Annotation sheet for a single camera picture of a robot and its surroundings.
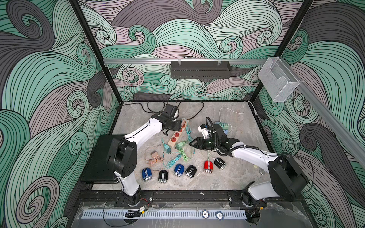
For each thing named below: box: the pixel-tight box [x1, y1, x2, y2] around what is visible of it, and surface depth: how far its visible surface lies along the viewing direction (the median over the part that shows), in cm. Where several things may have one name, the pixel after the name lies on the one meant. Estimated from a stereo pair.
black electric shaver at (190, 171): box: [184, 164, 197, 179], surface depth 82 cm
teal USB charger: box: [163, 144, 172, 154], surface depth 91 cm
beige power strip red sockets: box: [167, 119, 190, 148], surface depth 97 cm
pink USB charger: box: [150, 150, 160, 161], surface depth 89 cm
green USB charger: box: [174, 142, 184, 150], surface depth 92 cm
